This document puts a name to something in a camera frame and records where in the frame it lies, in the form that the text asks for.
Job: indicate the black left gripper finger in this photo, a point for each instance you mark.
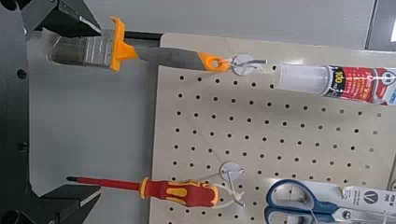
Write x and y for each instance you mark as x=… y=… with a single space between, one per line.
x=67 y=17
x=67 y=202

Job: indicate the orange grey paintbrush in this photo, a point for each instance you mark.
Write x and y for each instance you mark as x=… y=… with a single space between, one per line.
x=124 y=51

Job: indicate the red yellow screwdriver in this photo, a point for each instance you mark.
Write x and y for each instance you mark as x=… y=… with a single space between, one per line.
x=186 y=193

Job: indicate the white round peg hook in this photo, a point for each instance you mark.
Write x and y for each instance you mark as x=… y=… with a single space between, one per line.
x=230 y=170
x=243 y=63

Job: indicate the metal pegboard hook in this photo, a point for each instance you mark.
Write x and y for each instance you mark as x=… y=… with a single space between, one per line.
x=235 y=196

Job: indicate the beige perforated pegboard panel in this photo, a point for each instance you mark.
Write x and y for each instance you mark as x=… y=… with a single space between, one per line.
x=280 y=140

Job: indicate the red white sealant tube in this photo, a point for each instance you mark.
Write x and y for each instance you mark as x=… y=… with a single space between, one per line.
x=342 y=84

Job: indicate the white scissors label card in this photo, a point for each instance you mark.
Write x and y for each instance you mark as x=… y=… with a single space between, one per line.
x=370 y=197

